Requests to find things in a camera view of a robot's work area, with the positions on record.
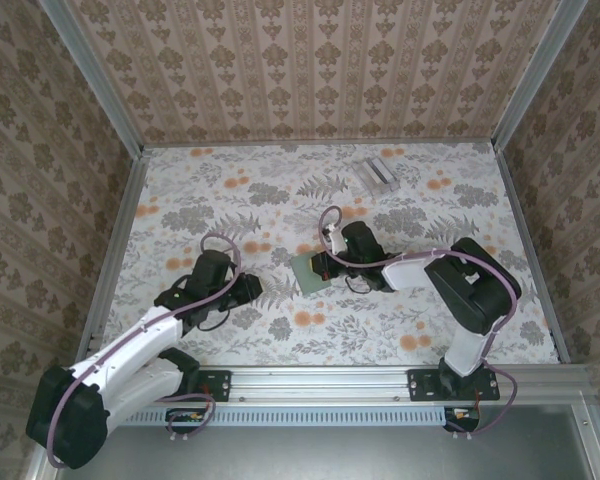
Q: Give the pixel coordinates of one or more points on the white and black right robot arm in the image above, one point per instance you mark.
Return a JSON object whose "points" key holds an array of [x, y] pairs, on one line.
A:
{"points": [[405, 272]]}

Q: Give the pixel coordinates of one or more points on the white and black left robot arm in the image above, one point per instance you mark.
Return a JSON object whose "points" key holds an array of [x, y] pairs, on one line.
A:
{"points": [[140, 335]]}

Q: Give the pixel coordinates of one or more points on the floral patterned table cover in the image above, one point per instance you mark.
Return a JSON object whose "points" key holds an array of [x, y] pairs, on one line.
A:
{"points": [[330, 340]]}

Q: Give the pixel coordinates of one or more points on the grey metal panel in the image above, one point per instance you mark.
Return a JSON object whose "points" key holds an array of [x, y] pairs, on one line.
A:
{"points": [[305, 455]]}

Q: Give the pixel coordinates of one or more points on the aluminium left side rail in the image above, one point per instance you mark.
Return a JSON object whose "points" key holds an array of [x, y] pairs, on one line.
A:
{"points": [[125, 220]]}

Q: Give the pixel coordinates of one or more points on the aluminium rail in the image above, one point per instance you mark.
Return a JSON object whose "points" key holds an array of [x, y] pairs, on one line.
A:
{"points": [[280, 141], [522, 225], [320, 382], [125, 220]]}

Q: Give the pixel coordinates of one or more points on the aluminium front rail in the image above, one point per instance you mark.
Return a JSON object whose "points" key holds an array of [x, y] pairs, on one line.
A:
{"points": [[320, 382]]}

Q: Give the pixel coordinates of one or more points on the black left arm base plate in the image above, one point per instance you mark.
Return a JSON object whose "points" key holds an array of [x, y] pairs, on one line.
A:
{"points": [[215, 387]]}

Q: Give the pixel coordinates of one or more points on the aluminium back rail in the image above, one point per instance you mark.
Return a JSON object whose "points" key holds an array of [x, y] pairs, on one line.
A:
{"points": [[280, 141]]}

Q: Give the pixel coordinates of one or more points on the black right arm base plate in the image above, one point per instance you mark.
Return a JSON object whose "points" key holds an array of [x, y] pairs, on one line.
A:
{"points": [[420, 387]]}

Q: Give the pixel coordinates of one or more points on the aluminium right side rail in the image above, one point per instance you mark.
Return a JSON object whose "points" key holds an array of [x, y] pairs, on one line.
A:
{"points": [[522, 225]]}

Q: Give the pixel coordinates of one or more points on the aluminium right corner post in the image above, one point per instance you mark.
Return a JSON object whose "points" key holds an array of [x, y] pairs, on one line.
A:
{"points": [[540, 65]]}

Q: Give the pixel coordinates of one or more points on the aluminium corner post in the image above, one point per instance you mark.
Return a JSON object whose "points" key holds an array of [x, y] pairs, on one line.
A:
{"points": [[80, 45], [540, 65]]}

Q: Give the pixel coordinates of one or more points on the aluminium left corner post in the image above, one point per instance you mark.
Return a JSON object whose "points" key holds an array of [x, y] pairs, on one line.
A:
{"points": [[80, 45]]}

